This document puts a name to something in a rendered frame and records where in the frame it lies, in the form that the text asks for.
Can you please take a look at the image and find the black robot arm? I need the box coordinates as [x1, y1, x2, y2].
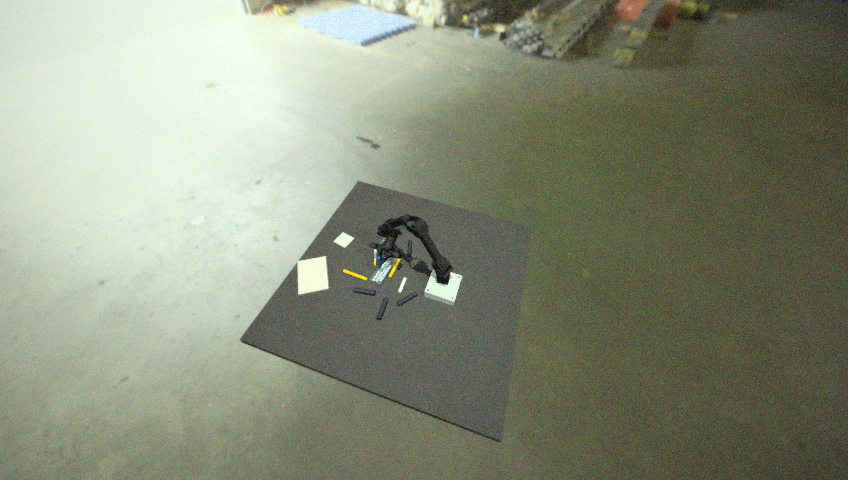
[377, 214, 453, 285]

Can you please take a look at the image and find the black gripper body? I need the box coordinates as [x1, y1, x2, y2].
[369, 237, 402, 259]

